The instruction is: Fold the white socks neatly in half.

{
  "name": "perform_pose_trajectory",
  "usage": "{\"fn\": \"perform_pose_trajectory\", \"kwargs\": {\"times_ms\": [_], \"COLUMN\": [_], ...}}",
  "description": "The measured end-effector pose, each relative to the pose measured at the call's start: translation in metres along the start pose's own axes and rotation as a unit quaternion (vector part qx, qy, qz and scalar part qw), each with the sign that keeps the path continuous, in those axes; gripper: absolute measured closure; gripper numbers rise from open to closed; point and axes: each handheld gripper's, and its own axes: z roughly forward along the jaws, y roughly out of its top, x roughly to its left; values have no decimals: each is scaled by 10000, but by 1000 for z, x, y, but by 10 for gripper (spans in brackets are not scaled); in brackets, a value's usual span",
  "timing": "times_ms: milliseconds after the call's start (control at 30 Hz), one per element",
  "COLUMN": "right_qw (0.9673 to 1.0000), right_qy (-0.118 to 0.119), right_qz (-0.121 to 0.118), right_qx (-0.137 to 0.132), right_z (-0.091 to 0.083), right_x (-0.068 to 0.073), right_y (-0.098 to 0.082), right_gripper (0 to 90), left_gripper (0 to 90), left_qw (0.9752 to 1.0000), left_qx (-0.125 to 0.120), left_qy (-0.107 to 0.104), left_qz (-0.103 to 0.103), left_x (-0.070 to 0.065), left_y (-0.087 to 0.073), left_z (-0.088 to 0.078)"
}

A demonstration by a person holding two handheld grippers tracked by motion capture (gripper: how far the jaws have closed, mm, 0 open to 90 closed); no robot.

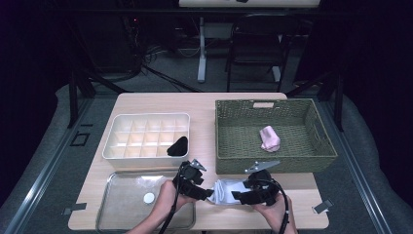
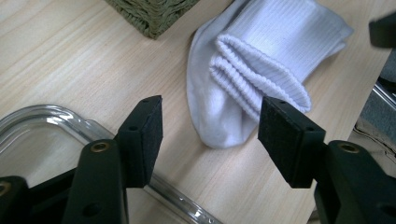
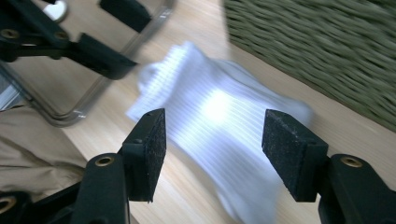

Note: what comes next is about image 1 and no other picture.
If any right hand-held gripper cable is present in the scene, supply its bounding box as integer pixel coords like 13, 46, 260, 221
264, 179, 290, 234

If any white sock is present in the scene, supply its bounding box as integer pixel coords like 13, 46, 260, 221
206, 178, 252, 207

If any black sock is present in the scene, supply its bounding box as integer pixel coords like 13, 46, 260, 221
166, 136, 189, 158

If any aluminium floor rail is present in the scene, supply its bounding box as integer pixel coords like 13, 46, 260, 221
3, 97, 95, 234
319, 100, 395, 234

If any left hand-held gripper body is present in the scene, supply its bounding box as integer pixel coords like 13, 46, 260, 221
173, 158, 207, 197

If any black folding chair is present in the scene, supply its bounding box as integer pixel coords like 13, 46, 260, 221
225, 13, 295, 93

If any grey tape strip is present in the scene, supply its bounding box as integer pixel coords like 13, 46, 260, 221
61, 202, 88, 216
312, 198, 334, 215

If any white desk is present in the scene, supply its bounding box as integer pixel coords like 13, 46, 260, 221
178, 0, 322, 84

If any pink sock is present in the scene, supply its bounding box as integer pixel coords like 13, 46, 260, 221
258, 125, 282, 153

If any left hand-held gripper cable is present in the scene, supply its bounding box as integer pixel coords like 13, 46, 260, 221
159, 170, 183, 234

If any white divided storage box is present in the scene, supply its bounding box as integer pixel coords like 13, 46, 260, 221
101, 112, 191, 169

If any clear plastic lid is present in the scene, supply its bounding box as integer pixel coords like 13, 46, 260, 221
95, 167, 198, 232

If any hand-held gripper cable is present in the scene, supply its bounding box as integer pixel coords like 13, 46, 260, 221
159, 170, 183, 234
264, 179, 290, 234

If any green woven basket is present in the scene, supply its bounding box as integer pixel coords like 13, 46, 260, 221
214, 97, 339, 176

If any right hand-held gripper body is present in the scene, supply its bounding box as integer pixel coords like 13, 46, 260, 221
244, 160, 288, 207

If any bundle of black floor cables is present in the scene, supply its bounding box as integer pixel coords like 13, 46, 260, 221
120, 16, 203, 94

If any black metal stand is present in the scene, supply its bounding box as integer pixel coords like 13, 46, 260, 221
66, 64, 131, 130
285, 67, 345, 133

